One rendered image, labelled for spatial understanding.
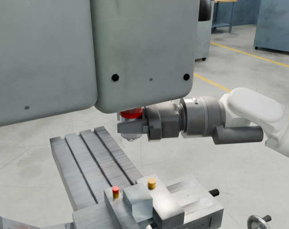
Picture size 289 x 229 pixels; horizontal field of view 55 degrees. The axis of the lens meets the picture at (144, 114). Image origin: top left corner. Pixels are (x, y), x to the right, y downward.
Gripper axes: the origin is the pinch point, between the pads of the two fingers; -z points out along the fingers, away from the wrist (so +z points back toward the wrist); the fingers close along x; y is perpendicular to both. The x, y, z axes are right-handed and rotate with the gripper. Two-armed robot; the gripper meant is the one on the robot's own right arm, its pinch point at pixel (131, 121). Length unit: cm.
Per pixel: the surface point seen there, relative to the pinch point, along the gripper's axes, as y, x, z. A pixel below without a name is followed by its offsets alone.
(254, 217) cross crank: 57, -22, 47
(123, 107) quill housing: -8.3, 11.1, -1.6
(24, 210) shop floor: 123, -104, -75
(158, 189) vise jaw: 20.6, -1.3, 6.2
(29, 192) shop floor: 123, -122, -76
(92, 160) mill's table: 32.7, -32.7, -13.5
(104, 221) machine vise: 24.5, 3.9, -7.4
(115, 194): 19.1, 0.7, -4.5
